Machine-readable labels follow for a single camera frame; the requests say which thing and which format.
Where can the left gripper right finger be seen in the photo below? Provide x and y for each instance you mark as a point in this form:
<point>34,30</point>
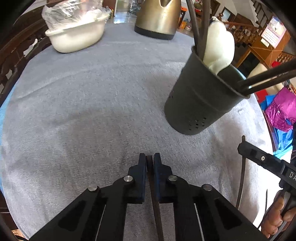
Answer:
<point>200,213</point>

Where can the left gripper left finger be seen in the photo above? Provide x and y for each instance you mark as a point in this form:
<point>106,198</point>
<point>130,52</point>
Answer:
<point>98,213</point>

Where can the dark chopstick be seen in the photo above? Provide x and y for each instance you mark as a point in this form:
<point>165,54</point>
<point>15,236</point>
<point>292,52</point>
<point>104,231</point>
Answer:
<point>267,84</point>
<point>204,27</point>
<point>242,176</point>
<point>284,71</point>
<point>155,202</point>
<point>195,28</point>

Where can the white plastic spoon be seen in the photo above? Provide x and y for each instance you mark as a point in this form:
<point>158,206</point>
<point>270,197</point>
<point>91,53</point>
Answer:
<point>220,47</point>

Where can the right hand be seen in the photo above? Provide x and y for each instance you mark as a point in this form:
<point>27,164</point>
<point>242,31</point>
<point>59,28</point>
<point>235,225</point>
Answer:
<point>273,219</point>

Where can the magenta fabric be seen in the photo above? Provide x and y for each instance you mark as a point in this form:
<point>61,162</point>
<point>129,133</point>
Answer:
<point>281,112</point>

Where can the grey table cloth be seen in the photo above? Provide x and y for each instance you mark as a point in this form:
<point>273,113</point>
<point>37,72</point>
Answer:
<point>83,118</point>

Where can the dark grey utensil holder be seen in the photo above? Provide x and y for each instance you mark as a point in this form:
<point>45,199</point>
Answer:
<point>199,97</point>

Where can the wooden stair railing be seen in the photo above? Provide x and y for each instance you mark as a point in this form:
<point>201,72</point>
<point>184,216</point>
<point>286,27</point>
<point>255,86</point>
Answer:
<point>248,42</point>

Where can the blue table cover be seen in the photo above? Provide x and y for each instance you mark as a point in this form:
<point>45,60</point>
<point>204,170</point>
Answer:
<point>3,109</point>

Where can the white plastic basin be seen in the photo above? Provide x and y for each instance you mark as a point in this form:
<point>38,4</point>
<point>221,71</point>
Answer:
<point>79,37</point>

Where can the brass electric kettle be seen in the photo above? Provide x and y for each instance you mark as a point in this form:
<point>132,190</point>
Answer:
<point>158,19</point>

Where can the clear plastic bag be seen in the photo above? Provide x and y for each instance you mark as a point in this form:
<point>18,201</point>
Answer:
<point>70,14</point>

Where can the wall calendar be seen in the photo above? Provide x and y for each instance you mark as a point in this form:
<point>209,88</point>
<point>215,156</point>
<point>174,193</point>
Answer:
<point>273,33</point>

